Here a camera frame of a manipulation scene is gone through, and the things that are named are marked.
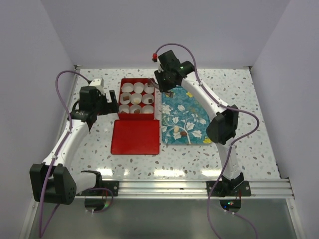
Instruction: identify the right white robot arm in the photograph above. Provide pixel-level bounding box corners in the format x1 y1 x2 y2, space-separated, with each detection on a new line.
152 50 244 197

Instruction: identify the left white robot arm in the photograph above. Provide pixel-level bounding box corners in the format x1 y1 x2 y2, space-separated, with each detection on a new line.
29 86 119 205

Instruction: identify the red chocolate box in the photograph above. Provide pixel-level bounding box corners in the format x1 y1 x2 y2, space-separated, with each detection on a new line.
118 78 156 120

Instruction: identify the white paper cup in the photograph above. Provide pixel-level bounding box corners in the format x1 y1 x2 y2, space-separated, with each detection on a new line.
144 83 155 94
131 93 142 105
121 82 134 93
142 94 154 105
134 82 144 94
130 105 142 114
120 93 131 105
119 105 130 114
142 105 154 114

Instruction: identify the teal floral tray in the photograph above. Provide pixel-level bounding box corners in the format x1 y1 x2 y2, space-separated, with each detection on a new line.
161 87 212 145

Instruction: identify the red box lid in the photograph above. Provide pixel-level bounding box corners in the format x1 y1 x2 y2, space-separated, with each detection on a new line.
111 119 160 155

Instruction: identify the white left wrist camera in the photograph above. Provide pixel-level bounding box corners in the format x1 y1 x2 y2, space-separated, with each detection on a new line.
89 78 105 95

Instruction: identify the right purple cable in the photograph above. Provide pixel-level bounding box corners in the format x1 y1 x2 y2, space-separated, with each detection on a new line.
152 43 260 239

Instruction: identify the purple cable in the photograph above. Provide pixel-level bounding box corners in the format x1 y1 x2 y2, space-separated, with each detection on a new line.
38 70 114 236
152 43 260 239

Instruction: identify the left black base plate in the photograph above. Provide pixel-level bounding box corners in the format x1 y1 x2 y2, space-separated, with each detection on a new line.
81 180 120 197

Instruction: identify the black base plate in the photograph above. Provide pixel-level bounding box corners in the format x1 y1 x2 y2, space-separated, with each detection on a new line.
211 181 252 197
81 180 120 197

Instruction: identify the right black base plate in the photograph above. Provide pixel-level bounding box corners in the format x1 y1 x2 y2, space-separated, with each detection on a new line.
211 181 252 197

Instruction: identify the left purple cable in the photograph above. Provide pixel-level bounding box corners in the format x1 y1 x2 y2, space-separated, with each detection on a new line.
38 70 114 236

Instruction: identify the aluminium mounting rail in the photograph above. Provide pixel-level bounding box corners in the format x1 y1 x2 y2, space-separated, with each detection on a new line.
77 177 295 199

